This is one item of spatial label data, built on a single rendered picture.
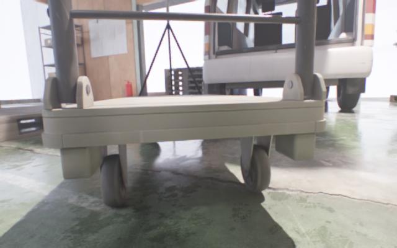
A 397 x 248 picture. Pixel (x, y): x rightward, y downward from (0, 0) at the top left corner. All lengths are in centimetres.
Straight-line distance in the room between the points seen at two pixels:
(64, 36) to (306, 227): 43
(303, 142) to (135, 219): 30
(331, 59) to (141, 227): 195
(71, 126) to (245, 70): 196
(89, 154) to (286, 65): 194
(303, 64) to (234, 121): 13
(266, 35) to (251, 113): 393
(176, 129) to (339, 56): 195
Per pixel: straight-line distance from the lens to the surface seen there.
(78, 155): 30
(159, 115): 27
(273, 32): 421
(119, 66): 583
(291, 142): 35
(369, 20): 230
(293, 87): 34
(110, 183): 42
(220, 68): 224
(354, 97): 247
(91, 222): 45
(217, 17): 31
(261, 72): 212
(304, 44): 35
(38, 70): 860
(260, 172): 45
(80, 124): 29
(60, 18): 31
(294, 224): 42
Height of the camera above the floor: 22
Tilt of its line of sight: 8 degrees down
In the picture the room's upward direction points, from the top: 1 degrees counter-clockwise
